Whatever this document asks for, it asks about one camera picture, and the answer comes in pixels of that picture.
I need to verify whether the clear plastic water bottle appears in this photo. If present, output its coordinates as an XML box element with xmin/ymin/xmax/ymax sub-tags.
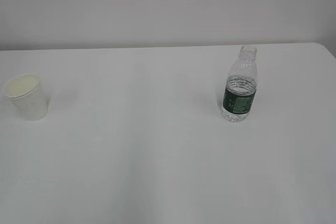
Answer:
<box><xmin>222</xmin><ymin>45</ymin><xmax>257</xmax><ymax>122</ymax></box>

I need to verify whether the white paper cup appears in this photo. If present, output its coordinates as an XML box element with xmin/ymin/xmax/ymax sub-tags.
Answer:
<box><xmin>3</xmin><ymin>73</ymin><xmax>48</xmax><ymax>121</ymax></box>

